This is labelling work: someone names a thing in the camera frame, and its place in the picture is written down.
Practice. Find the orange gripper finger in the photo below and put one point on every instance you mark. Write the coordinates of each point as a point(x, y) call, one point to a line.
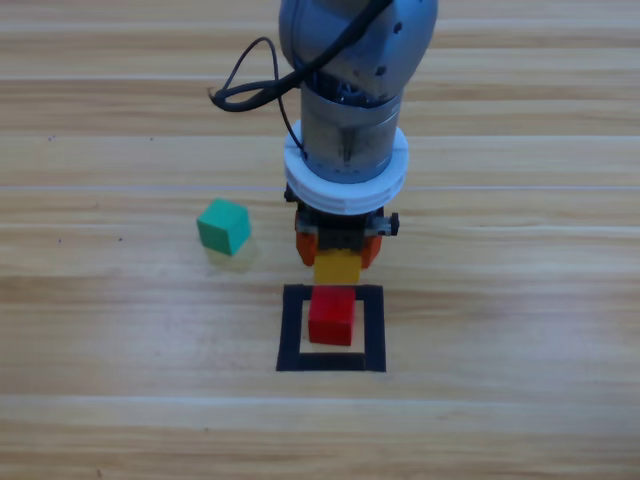
point(372, 252)
point(306, 247)

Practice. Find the black tape square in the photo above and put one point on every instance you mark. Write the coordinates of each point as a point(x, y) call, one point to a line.
point(290, 330)

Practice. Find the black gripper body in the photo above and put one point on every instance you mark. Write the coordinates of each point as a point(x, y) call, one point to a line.
point(340, 237)

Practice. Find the yellow block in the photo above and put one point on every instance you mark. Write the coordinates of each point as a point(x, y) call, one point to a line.
point(337, 270)

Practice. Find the green block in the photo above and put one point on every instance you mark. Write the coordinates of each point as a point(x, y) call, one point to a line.
point(222, 227)

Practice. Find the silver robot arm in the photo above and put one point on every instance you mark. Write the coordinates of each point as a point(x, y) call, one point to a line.
point(350, 140)

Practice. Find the red block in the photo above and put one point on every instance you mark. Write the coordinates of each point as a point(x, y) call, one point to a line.
point(330, 320)

